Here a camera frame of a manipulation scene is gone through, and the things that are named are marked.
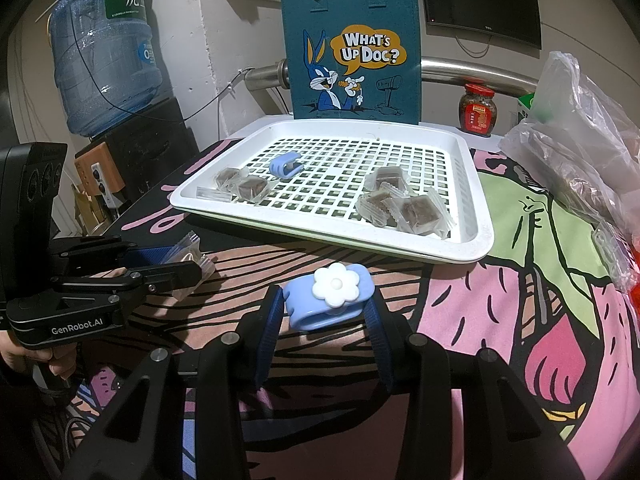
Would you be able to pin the printed blanket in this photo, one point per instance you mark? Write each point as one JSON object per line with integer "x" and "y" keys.
{"x": 500, "y": 320}

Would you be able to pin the metal rail pipe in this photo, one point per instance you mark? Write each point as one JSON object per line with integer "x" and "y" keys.
{"x": 470, "y": 70}

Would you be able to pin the red-lidded sauce jar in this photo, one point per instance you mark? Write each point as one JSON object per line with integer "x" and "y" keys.
{"x": 478, "y": 112}

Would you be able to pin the person's left hand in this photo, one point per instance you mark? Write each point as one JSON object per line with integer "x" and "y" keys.
{"x": 45, "y": 360}

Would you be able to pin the blue water jug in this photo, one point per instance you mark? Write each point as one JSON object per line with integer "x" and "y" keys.
{"x": 100, "y": 75}

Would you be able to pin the pale green drip tray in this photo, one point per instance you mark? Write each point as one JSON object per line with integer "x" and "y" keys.
{"x": 350, "y": 253}

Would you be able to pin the small clear zip bag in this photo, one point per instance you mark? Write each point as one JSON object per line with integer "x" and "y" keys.
{"x": 612, "y": 255}

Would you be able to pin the black wall monitor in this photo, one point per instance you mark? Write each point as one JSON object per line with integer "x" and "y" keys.
{"x": 480, "y": 0}

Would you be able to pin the plain blue clip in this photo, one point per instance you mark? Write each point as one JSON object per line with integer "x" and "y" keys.
{"x": 285, "y": 165}

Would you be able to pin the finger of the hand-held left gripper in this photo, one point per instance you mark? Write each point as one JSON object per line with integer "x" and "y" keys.
{"x": 165, "y": 277}
{"x": 155, "y": 254}

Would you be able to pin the clear plastic box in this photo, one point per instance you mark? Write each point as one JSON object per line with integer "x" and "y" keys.
{"x": 215, "y": 194}

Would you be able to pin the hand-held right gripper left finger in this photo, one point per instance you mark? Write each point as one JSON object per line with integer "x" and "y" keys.
{"x": 265, "y": 340}

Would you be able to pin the green and white carton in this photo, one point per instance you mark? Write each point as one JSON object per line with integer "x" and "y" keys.
{"x": 525, "y": 107}

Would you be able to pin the brown cardboard box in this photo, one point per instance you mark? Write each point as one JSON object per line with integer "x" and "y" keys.
{"x": 90, "y": 210}

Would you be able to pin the black cabinet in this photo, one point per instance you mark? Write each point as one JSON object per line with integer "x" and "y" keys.
{"x": 155, "y": 145}

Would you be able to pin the teal felt tote bag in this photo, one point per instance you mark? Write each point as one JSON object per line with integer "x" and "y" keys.
{"x": 390, "y": 15}

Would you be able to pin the white perforated tray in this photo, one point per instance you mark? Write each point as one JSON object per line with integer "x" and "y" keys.
{"x": 465, "y": 190}

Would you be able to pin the blue clip with white flower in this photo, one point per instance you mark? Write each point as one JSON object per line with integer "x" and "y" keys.
{"x": 335, "y": 285}

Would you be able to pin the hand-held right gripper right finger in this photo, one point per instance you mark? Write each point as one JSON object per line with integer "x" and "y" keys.
{"x": 380, "y": 347}

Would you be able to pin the large clear plastic bag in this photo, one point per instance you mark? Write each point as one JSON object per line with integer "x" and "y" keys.
{"x": 575, "y": 145}

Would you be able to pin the wooden socket box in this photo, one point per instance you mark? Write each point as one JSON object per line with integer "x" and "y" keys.
{"x": 90, "y": 160}

